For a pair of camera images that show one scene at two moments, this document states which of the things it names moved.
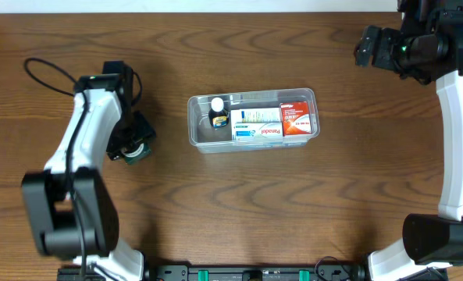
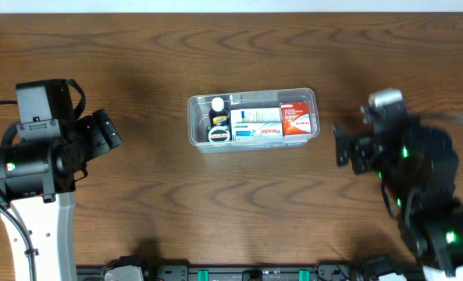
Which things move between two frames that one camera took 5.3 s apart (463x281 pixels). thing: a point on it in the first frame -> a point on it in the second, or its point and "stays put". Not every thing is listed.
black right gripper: [377, 47] -> [360, 154]
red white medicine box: [296, 119] stays put
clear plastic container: [254, 120] stays put
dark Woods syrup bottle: [218, 116] stays put
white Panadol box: [258, 131] stays put
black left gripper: [138, 137] -> [107, 129]
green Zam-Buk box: [138, 155] -> [219, 133]
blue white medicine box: [255, 115] stays put
